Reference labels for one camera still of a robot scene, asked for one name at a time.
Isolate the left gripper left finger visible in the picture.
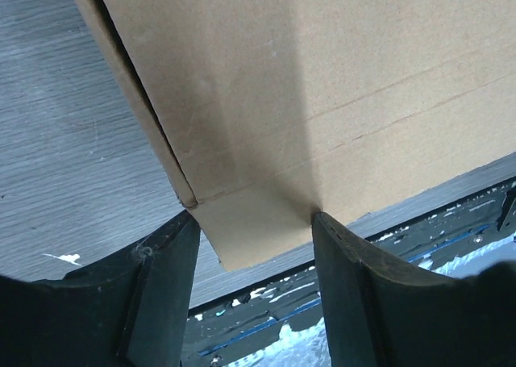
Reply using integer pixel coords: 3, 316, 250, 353
1, 211, 201, 366

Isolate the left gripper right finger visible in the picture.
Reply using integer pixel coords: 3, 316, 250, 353
311, 212, 515, 366

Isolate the cardboard box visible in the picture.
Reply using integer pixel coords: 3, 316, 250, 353
74, 0, 515, 271

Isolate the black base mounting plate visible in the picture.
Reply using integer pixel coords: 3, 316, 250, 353
180, 180, 515, 366

